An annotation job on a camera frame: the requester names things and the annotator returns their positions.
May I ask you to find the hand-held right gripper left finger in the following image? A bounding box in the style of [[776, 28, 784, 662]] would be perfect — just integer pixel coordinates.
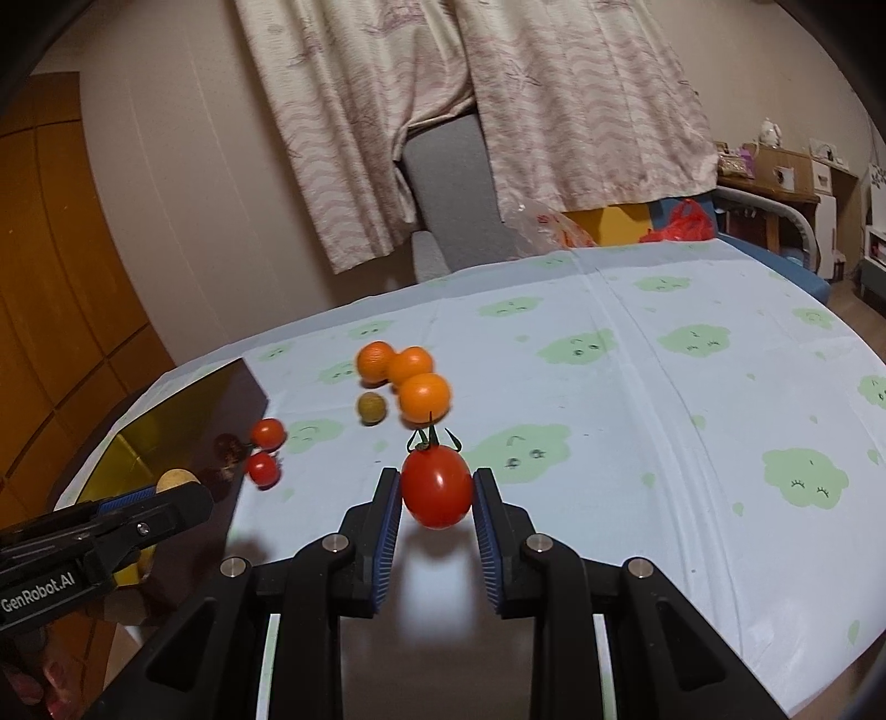
[[102, 467, 404, 720]]

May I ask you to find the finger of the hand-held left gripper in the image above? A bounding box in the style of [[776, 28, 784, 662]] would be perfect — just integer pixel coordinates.
[[86, 480, 215, 591], [97, 486, 159, 517]]

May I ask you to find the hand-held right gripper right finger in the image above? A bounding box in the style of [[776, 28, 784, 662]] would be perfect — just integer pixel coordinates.
[[472, 467, 788, 720]]

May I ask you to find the large red cherry tomato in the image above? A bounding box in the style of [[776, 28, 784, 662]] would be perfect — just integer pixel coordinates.
[[400, 424, 475, 531]]

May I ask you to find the dark brown gold-lined box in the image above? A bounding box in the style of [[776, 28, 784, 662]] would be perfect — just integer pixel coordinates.
[[48, 358, 271, 628]]

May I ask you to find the large orange tangerine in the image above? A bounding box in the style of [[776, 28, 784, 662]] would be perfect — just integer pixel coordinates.
[[397, 372, 452, 426]]

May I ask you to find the small orange tangerine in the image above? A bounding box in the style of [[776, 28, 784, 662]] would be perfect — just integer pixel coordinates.
[[388, 346, 435, 386], [356, 341, 397, 387]]

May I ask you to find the light blue cloud-print tablecloth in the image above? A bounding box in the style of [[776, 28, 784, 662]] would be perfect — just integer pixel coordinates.
[[51, 242, 886, 720]]

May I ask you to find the wooden wardrobe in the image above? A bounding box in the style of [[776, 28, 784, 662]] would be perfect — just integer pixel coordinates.
[[0, 71, 178, 517]]

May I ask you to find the clear plastic bag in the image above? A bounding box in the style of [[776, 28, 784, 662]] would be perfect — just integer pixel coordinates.
[[504, 199, 600, 254]]

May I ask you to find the grey upholstered chair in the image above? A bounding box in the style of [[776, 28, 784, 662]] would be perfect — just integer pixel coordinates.
[[400, 112, 549, 285]]

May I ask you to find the yellow cushion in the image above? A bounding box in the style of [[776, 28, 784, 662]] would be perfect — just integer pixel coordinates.
[[564, 203, 658, 248]]

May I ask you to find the red plastic bag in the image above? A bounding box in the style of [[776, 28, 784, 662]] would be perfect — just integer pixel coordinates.
[[638, 198, 717, 244]]

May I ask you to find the wooden desk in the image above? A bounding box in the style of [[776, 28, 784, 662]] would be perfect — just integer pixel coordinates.
[[716, 147, 861, 281]]

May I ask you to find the cardboard box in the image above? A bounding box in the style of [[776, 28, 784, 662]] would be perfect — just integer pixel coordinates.
[[753, 146, 822, 196]]

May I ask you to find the white cabinet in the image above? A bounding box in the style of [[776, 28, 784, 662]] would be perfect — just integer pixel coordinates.
[[857, 161, 886, 314]]

